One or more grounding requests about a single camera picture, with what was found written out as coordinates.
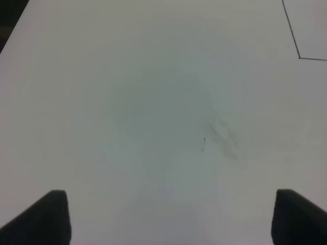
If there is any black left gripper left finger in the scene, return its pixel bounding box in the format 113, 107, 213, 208
1, 190, 72, 244

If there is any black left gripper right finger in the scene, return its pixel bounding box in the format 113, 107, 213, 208
271, 189, 326, 245

